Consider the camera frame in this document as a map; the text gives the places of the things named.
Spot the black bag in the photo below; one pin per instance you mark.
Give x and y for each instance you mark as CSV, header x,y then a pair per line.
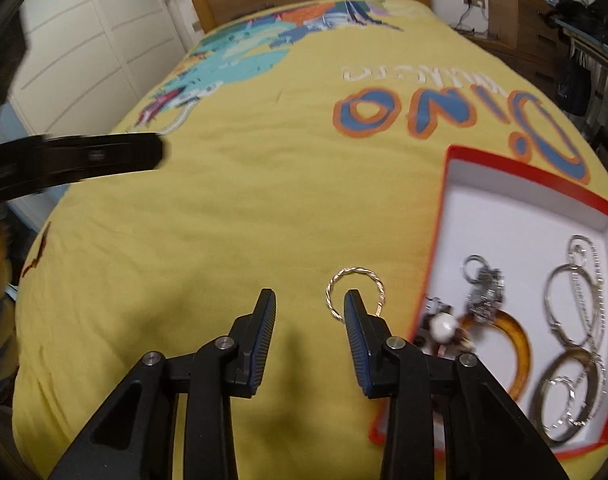
x,y
583,20

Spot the white wardrobe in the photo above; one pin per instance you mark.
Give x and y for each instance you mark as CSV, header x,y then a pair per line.
x,y
94,50

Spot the dark olive bangle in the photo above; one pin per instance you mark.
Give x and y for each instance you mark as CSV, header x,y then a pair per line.
x,y
546,375

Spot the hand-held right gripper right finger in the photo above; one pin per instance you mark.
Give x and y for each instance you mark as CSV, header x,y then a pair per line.
x,y
356,350

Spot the wooden dresser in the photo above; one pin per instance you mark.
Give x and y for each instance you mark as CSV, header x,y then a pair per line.
x,y
523,30

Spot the dark blue hanging bag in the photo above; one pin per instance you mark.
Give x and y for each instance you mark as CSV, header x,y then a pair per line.
x,y
576,85

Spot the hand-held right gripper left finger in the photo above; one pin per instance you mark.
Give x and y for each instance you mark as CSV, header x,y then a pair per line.
x,y
264,340

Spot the red cardboard box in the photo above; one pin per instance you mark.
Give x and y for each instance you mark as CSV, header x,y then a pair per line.
x,y
508,220

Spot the silver wristwatch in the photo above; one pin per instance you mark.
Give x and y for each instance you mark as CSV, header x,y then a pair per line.
x,y
486,290

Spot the wall socket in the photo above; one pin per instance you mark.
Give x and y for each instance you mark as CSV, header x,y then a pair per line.
x,y
473,0

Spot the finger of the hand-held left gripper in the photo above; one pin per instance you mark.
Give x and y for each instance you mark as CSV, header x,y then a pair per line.
x,y
109,152

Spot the thin gold bangle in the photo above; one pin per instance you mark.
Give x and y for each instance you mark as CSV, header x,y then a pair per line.
x,y
548,305

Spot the amber orange bangle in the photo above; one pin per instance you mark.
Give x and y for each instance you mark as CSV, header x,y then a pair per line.
x,y
518,340

